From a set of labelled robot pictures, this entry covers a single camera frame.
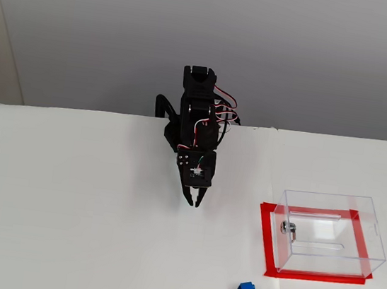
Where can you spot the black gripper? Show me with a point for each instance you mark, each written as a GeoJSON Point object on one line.
{"type": "Point", "coordinates": [189, 183]}

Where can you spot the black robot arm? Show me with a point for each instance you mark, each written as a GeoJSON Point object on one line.
{"type": "Point", "coordinates": [192, 116]}

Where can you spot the transparent plastic box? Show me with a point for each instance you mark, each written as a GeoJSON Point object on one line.
{"type": "Point", "coordinates": [331, 234]}

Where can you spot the black table clamp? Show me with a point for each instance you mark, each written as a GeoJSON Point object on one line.
{"type": "Point", "coordinates": [163, 103]}

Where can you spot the silver cylinder lock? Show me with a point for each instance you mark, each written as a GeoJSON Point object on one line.
{"type": "Point", "coordinates": [288, 228]}

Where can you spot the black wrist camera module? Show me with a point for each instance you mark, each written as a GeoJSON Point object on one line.
{"type": "Point", "coordinates": [198, 173]}

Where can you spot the red tape frame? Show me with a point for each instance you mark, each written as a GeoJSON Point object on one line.
{"type": "Point", "coordinates": [264, 232]}

